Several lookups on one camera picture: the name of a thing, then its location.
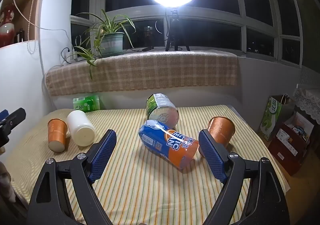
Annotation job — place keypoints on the copper patterned paper cup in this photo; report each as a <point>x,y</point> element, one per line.
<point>222,129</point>

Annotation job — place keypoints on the green noodle cup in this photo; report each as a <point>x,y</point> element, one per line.
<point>160,112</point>

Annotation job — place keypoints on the red ceramic vase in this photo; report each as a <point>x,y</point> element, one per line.
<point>7,22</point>

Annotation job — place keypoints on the white lace cloth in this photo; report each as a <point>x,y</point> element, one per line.
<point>308,99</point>

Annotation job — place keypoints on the red cardboard box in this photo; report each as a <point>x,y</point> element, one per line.
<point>285,149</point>

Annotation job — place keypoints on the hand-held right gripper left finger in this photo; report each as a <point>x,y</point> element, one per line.
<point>103,154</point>

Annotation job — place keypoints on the green paper bag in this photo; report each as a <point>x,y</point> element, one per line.
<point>271,117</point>

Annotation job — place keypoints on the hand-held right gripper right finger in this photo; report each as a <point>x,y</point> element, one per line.
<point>212,157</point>

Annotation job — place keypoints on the orange paper cup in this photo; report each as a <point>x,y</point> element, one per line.
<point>57,132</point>

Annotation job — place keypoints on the blue and orange cup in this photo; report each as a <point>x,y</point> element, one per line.
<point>162,142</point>

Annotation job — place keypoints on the potted spider plant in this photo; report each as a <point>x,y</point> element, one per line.
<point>112,42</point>

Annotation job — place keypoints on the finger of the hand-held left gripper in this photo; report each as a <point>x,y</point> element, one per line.
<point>13,117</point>

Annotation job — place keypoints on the white power strip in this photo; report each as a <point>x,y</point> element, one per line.
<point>71,56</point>

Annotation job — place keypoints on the white plastic cup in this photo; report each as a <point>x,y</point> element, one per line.
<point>80,127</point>

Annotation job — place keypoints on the checked beige blanket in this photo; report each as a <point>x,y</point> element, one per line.
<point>150,72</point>

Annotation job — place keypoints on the wooden shelf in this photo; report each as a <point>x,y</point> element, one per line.
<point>32,2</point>

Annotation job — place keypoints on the black tripod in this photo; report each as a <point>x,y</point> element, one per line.
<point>174,18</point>

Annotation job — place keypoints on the green drink carton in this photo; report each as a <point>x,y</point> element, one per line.
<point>87,104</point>

